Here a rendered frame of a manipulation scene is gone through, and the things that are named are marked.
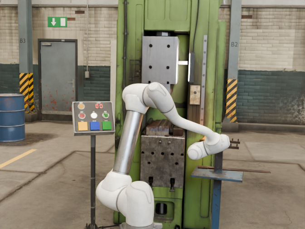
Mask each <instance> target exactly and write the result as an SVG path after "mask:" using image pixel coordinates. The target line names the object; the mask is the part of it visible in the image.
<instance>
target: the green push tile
mask: <svg viewBox="0 0 305 229"><path fill-rule="evenodd" d="M102 128H103V130H111V121H102Z"/></svg>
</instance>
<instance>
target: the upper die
mask: <svg viewBox="0 0 305 229"><path fill-rule="evenodd" d="M161 85H163V86H164V87H165V88H166V89H167V91H168V92H169V94H171V93H172V92H173V84H169V83H168V84H161Z"/></svg>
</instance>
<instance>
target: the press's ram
mask: <svg viewBox="0 0 305 229"><path fill-rule="evenodd" d="M179 47H180V40H179V38H178V37H168V36H143V45H142V83H146V84H149V83H152V82H158V83H160V84H168V83H169V84H177V83H178V73H179V65H187V61H179Z"/></svg>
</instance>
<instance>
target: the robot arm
mask: <svg viewBox="0 0 305 229"><path fill-rule="evenodd" d="M122 98H123V100H124V102H125V105H126V110H127V114H126V118H125V122H124V125H123V130H122V134H121V138H120V142H119V146H118V150H117V154H116V159H115V162H114V166H113V171H110V172H109V173H108V174H107V176H106V177H105V179H104V180H102V181H101V182H100V183H99V185H98V186H97V189H96V196H97V198H98V200H99V201H100V202H101V203H102V204H103V205H104V206H106V207H107V208H109V209H112V210H114V211H117V212H121V213H122V214H123V216H125V217H126V222H123V223H122V227H123V229H161V228H162V223H155V222H154V221H153V217H154V196H153V192H152V189H151V187H150V185H148V184H147V183H146V182H143V181H135V182H132V179H131V177H130V175H129V172H130V168H131V164H132V160H133V155H134V151H135V147H136V143H137V139H138V134H139V130H140V126H141V122H142V118H143V115H144V114H145V113H146V111H147V110H148V108H149V107H152V108H157V109H158V110H159V111H160V112H161V113H162V114H163V115H164V116H165V117H166V118H167V119H168V120H169V121H170V122H171V123H173V124H174V125H176V126H178V127H180V128H183V129H187V130H189V131H193V132H196V133H199V134H202V135H204V136H206V138H205V140H204V141H202V142H199V141H198V142H194V143H192V144H191V146H190V147H189V148H188V150H187V154H188V157H189V158H190V159H191V160H198V159H201V158H203V157H205V156H208V155H211V154H216V153H219V152H222V151H224V150H226V149H227V148H228V147H229V146H230V141H229V137H228V136H227V135H225V134H218V133H215V132H213V131H212V130H211V129H209V128H207V127H205V126H203V125H200V124H197V123H194V122H191V121H189V120H186V119H184V118H182V117H180V116H179V115H178V113H177V110H176V107H175V104H174V102H173V100H172V97H171V95H170V94H169V92H168V91H167V89H166V88H165V87H164V86H163V85H161V84H160V83H158V82H152V83H150V84H132V85H129V86H127V87H126V88H125V89H124V90H123V93H122Z"/></svg>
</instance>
